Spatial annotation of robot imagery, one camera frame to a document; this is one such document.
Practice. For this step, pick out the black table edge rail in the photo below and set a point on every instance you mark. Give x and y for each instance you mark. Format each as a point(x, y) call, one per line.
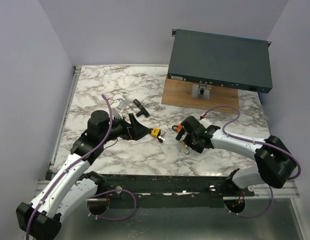
point(154, 192)

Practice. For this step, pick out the grey metal lock bracket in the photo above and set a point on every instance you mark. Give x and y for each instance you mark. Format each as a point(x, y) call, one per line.
point(201, 91)

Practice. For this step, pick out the dark teal network switch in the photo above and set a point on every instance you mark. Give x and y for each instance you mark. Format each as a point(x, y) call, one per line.
point(220, 60)

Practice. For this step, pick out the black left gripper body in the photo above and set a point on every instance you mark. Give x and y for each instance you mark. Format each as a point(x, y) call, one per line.
point(120, 129)

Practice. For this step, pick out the orange padlock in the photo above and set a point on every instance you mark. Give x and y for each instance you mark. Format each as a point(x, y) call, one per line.
point(177, 128)

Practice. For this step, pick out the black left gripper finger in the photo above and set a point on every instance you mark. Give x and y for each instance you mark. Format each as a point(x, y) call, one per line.
point(138, 132)
point(134, 123)

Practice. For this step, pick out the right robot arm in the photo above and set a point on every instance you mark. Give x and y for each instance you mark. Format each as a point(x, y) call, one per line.
point(273, 166)

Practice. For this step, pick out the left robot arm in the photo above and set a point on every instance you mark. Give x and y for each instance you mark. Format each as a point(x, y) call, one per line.
point(42, 218)

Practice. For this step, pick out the yellow padlock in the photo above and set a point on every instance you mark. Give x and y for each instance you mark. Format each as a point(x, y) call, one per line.
point(155, 132)

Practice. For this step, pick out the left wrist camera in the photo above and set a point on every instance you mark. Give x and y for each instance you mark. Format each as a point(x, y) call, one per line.
point(117, 106)

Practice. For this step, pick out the aluminium side rail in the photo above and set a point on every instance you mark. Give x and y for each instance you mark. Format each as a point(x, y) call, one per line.
point(77, 71)

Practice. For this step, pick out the wooden board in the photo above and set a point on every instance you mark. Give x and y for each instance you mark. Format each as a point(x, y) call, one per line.
point(179, 93)

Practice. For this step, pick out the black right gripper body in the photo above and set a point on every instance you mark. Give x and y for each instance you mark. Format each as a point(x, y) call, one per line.
point(190, 140)

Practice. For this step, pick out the yellow padlock keys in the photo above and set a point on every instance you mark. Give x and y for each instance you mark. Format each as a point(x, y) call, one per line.
point(160, 139)

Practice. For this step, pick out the small brass padlock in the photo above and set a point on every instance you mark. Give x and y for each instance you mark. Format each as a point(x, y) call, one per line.
point(185, 149)

